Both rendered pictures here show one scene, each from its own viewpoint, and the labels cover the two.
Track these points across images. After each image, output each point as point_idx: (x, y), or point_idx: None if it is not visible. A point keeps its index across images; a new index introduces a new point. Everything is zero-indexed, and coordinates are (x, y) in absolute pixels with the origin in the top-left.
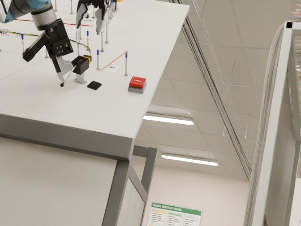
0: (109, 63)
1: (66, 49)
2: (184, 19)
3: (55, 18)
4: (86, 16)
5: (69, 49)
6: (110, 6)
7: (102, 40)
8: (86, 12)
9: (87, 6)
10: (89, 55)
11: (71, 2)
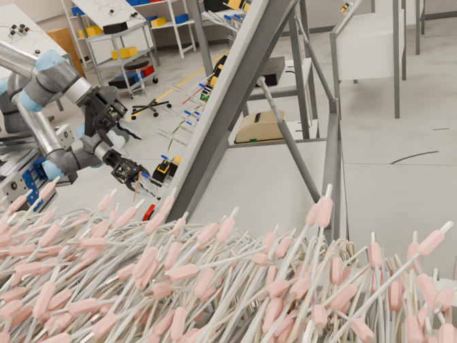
0: (134, 192)
1: (120, 180)
2: (245, 22)
3: (101, 156)
4: (137, 123)
5: (122, 179)
6: (115, 121)
7: (189, 122)
8: (122, 128)
9: (120, 121)
10: (161, 163)
11: (243, 20)
